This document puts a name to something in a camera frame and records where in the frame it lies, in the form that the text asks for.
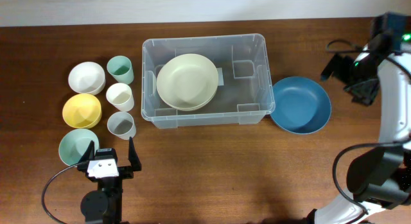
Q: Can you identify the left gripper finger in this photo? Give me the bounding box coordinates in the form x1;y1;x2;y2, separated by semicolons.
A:
128;137;142;171
78;141;95;163

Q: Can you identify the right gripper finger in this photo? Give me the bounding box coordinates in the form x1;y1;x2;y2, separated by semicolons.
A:
344;78;380;106
320;54;341;81

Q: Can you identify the blue plate bowl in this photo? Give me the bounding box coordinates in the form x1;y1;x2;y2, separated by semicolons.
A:
270;76;332;135

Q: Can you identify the beige plate bowl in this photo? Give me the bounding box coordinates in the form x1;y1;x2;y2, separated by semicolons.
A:
156;53;220;110
157;87;217;111

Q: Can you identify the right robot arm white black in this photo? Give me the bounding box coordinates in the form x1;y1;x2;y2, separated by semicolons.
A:
304;30;410;223

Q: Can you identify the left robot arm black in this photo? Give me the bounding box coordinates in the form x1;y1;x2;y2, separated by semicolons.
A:
77;138;142;224

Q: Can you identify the white label in container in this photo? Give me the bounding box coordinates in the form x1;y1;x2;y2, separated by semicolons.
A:
217;67;224;86

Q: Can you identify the clear plastic storage container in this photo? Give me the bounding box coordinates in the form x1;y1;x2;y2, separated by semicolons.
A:
141;33;275;129

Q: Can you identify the mint green small bowl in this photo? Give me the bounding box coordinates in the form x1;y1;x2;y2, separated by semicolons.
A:
58;129;100;166

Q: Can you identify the grey cup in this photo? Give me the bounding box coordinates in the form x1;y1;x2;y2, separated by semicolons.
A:
107;112;136;140

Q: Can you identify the yellow small bowl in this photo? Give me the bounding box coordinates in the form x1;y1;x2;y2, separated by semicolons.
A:
62;94;102;129

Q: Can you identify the cream white cup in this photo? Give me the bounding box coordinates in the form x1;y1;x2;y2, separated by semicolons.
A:
106;83;135;112

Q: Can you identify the white small bowl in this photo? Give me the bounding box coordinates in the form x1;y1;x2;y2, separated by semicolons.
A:
68;62;106;95

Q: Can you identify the mint green cup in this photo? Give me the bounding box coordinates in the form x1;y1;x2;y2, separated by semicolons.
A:
107;56;134;85

